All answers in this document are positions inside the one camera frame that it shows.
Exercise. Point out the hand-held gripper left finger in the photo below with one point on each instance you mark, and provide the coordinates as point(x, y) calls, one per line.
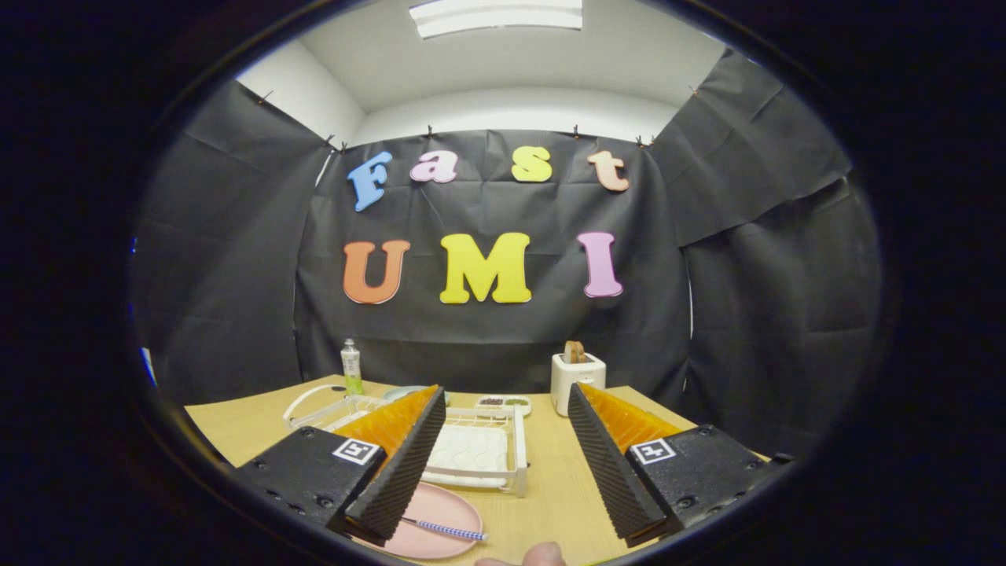
point(397, 479)

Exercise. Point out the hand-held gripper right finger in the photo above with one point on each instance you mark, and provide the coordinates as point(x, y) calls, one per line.
point(613, 472)

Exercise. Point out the pink plate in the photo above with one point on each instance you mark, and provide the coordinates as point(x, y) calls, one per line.
point(448, 503)

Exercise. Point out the light green plate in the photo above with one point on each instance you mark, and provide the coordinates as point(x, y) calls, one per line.
point(401, 391)

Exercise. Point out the green dish soap bottle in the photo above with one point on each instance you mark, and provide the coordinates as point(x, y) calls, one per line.
point(352, 369)

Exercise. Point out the white divided grain dish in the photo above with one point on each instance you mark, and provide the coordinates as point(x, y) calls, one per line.
point(503, 406)

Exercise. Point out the white drain mat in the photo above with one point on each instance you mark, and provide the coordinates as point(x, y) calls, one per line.
point(471, 448)

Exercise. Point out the white toaster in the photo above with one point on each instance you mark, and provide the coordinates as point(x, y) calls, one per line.
point(578, 385)

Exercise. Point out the ceiling light panel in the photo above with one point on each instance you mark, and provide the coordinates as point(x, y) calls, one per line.
point(495, 16)

